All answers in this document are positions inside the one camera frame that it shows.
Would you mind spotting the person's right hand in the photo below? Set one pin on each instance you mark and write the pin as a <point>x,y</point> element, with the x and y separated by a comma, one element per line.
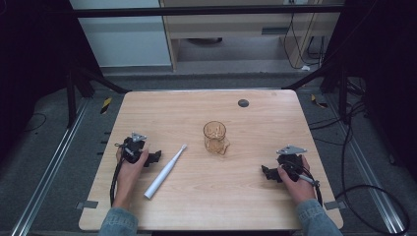
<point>299,185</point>

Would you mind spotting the clear amber glass cup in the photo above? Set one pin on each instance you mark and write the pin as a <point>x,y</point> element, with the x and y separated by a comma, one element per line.
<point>215,137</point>

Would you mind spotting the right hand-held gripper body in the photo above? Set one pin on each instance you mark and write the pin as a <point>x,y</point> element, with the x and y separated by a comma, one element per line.
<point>289,162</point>

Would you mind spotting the grey table bracket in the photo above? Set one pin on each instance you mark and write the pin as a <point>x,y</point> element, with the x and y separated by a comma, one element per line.
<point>335,205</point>
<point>87,205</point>

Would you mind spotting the wooden cabinet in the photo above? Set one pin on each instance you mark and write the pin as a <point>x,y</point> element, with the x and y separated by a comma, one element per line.
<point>242,29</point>

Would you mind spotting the white panel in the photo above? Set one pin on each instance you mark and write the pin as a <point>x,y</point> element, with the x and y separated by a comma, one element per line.
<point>121,36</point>

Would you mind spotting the yellow black striped tape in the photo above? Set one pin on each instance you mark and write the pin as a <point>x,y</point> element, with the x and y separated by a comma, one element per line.
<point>318,101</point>
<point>106,105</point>

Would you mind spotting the black horizontal bar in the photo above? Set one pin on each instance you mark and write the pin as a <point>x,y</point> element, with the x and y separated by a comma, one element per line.
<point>206,11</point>

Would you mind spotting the person's left hand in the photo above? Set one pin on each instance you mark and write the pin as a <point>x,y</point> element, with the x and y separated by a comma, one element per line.
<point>130,175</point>

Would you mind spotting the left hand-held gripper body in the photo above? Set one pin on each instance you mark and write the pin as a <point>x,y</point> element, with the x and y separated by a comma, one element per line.
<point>133,148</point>

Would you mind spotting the aluminium floor rail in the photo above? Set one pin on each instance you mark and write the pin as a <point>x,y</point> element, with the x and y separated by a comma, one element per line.
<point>49,170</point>
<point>367,170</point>

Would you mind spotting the white electric toothbrush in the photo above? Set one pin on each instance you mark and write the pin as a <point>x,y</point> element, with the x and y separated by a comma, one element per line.
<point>164,173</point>

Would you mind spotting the black metal stand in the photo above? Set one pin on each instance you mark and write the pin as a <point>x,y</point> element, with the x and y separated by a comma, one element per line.
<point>78,88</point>
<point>331,85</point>

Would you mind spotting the grey table grommet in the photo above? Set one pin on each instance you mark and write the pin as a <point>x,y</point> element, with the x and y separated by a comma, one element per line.
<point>243,103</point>

